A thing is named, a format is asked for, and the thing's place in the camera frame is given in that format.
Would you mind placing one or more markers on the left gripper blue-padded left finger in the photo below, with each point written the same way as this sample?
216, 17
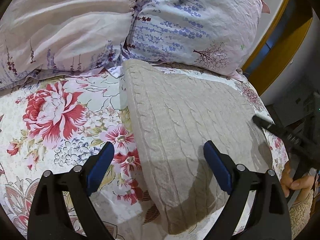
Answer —
49, 218

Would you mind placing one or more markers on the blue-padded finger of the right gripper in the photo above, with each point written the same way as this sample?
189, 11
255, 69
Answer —
276, 130

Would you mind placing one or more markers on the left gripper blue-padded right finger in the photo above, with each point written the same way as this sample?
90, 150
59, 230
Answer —
269, 217

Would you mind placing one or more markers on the beige cable knit sweater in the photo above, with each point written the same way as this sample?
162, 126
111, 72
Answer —
172, 117

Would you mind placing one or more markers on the person's right hand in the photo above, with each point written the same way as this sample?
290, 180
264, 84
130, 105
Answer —
303, 184

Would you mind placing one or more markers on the beige fleece right sleeve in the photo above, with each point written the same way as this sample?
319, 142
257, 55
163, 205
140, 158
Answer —
300, 215

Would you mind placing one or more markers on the floral quilted bedspread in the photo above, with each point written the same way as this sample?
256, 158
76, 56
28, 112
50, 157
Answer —
60, 122

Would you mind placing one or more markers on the pink floral pillow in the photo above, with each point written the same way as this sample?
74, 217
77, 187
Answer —
44, 38

